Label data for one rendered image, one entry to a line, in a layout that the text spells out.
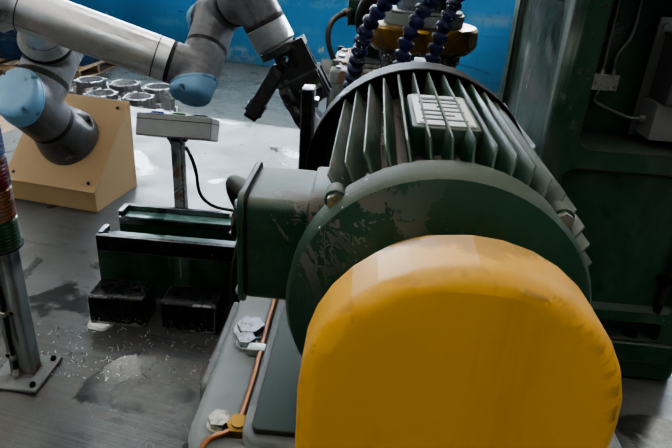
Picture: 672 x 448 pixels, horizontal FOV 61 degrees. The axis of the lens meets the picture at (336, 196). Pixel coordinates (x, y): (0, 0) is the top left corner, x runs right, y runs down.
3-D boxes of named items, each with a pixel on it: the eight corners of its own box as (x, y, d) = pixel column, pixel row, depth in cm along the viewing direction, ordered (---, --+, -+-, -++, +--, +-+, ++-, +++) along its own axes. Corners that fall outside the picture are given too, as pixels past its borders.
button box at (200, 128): (218, 142, 133) (220, 119, 133) (210, 140, 126) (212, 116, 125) (146, 136, 133) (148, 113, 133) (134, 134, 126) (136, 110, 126)
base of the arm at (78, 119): (32, 157, 145) (6, 140, 136) (59, 107, 150) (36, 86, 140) (82, 171, 141) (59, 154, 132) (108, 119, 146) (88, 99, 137)
